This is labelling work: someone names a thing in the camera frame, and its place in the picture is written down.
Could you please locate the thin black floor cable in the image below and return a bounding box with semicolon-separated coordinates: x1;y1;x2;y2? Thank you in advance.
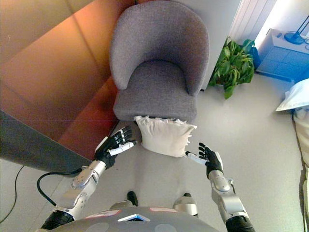
0;165;25;224

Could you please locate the large orange brown cabinet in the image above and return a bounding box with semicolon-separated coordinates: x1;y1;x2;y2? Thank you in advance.
0;0;136;174

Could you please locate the blue lamp base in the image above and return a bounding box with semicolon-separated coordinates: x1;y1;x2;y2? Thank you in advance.
283;13;309;45

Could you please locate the grey fabric armchair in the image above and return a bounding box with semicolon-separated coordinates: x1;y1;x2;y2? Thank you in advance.
109;0;211;122

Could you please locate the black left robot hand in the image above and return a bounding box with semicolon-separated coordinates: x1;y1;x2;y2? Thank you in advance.
93;125;138;170

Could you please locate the cream fringed pillow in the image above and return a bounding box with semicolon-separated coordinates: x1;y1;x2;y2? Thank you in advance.
134;115;197;159

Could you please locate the white bedside cabinet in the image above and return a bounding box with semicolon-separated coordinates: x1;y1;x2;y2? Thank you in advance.
255;28;309;83

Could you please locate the thick black wrist cable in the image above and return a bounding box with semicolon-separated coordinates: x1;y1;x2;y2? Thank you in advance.
36;168;83;207

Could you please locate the cream bed blanket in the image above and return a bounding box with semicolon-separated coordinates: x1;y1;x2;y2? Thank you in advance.
292;108;309;232

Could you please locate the green leafy potted plant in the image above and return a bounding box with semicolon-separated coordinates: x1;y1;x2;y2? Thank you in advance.
208;36;256;100

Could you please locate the white bed pillow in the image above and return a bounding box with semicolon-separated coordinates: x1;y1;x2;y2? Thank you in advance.
275;78;309;112

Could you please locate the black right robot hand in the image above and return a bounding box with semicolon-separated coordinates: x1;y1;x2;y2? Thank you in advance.
185;142;224;179

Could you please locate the white panelled door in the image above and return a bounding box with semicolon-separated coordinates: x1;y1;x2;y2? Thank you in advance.
228;0;278;45

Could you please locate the grey robot torso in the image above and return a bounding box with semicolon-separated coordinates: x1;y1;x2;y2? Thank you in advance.
48;206;221;232

